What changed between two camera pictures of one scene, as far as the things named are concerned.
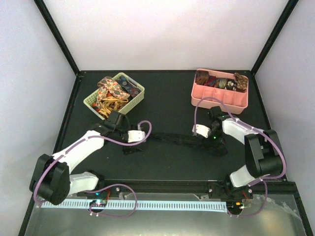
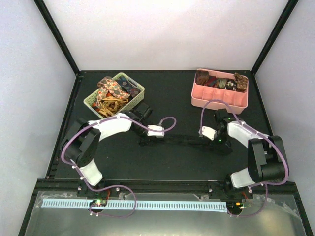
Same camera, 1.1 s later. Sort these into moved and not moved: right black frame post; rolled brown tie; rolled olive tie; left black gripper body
Moved: left black gripper body
Not moved: rolled brown tie; rolled olive tie; right black frame post
